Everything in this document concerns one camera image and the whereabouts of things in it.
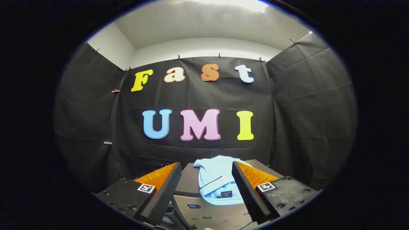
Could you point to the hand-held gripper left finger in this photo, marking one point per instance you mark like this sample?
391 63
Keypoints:
166 191

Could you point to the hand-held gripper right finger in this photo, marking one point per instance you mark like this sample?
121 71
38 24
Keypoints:
247 191

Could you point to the light blue shirt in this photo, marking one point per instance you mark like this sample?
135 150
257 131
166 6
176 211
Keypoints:
214 172

